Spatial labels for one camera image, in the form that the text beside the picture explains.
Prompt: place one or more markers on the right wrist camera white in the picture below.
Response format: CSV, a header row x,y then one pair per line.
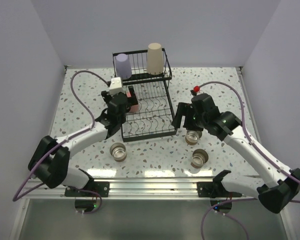
x,y
196,91

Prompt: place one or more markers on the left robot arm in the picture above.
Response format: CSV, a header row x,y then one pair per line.
x,y
50,161

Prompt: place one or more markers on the coral pink plastic cup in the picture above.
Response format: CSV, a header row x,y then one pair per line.
x,y
133,109

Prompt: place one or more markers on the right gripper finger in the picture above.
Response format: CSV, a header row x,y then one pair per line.
x,y
191,125
180,112

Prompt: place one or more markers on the lilac plastic cup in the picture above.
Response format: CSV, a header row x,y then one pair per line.
x,y
123,66

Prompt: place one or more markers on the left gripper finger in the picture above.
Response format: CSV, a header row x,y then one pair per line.
x,y
106,96
131,95

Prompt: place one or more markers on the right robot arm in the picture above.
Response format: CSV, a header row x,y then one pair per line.
x,y
279,183

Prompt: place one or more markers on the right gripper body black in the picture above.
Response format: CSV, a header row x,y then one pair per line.
x,y
191,115

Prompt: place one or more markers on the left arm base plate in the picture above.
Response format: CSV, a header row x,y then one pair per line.
x,y
93,188

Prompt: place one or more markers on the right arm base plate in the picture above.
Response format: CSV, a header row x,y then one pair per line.
x,y
212,190

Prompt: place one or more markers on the black wire dish rack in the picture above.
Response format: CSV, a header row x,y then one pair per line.
x,y
155,109

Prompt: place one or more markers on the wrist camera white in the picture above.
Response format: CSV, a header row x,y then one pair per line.
x,y
196,91
116,86

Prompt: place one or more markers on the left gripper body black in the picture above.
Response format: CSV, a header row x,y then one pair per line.
x,y
123,119

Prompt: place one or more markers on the beige plastic cup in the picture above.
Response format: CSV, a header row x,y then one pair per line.
x,y
155,62

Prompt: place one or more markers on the aluminium front rail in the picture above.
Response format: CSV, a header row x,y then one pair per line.
x,y
180,188

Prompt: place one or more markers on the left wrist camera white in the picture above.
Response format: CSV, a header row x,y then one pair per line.
x,y
116,86

